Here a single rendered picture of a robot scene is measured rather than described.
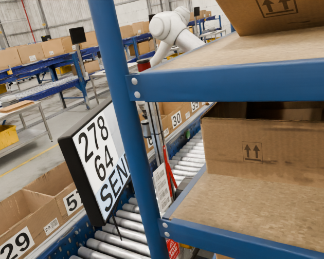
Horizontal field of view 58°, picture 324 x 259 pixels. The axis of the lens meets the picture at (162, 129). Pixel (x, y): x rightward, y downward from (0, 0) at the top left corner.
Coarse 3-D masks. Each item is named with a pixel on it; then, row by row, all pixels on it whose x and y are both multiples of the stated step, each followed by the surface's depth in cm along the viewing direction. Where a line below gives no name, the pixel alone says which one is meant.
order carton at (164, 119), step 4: (140, 116) 253; (160, 116) 242; (164, 116) 240; (140, 120) 254; (164, 120) 233; (168, 120) 239; (164, 124) 234; (168, 124) 239; (164, 128) 234; (168, 128) 240; (144, 140) 211; (148, 148) 216; (152, 148) 221; (148, 152) 217
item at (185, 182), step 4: (184, 180) 133; (188, 180) 133; (180, 184) 131; (184, 184) 130; (176, 188) 130; (180, 188) 129; (184, 188) 128; (176, 192) 128; (180, 192) 127; (176, 196) 129
